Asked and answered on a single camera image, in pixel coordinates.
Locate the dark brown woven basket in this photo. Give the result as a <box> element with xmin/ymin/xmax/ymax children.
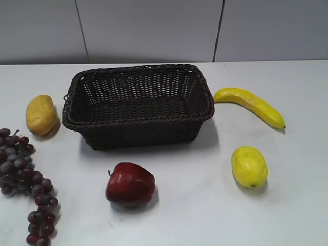
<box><xmin>62</xmin><ymin>64</ymin><xmax>215</xmax><ymax>150</ymax></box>

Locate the purple grape bunch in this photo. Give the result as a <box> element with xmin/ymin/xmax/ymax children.
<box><xmin>1</xmin><ymin>128</ymin><xmax>58</xmax><ymax>245</ymax></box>

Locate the red apple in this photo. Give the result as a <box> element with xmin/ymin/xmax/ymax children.
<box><xmin>106</xmin><ymin>162</ymin><xmax>155</xmax><ymax>207</ymax></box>

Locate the yellow banana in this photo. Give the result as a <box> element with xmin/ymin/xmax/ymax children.
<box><xmin>214</xmin><ymin>88</ymin><xmax>286</xmax><ymax>130</ymax></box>

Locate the yellow lemon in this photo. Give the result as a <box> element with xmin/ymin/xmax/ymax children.
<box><xmin>231</xmin><ymin>146</ymin><xmax>268</xmax><ymax>189</ymax></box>

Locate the yellow mango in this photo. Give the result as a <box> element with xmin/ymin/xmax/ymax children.
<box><xmin>26</xmin><ymin>95</ymin><xmax>58</xmax><ymax>136</ymax></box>

